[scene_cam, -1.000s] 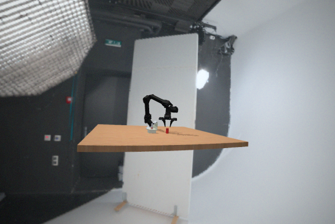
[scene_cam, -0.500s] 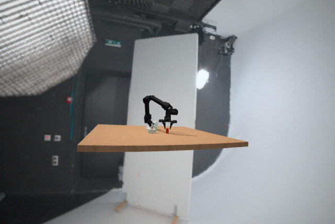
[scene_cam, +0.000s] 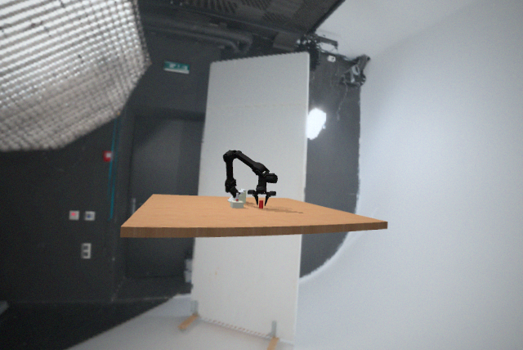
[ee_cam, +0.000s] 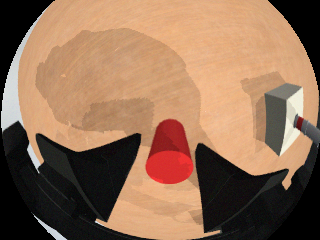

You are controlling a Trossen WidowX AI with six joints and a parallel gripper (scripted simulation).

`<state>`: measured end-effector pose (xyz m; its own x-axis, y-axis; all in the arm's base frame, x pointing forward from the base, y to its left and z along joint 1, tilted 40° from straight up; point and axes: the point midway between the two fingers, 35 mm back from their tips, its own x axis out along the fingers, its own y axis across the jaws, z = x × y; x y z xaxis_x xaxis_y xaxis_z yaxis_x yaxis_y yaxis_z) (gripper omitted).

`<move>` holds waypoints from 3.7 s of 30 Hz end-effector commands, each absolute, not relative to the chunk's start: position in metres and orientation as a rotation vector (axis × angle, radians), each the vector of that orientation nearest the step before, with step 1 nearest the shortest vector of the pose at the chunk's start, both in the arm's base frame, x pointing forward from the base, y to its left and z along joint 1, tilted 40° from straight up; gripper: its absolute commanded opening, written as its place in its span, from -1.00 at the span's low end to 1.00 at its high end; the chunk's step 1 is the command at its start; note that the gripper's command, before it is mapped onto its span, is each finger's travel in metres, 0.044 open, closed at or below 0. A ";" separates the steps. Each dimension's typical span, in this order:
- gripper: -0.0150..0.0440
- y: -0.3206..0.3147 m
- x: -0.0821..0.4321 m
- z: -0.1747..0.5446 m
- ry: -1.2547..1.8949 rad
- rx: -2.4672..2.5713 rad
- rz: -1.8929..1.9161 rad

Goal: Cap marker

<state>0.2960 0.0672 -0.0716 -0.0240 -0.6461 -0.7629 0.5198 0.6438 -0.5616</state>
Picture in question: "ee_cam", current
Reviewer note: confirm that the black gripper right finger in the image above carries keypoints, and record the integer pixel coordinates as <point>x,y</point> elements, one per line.
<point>225,189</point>

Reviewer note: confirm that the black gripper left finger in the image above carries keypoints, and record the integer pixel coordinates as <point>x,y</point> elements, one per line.
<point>98,173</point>

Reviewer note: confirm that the red marker cap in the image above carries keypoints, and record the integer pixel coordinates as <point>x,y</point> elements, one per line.
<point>169,161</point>

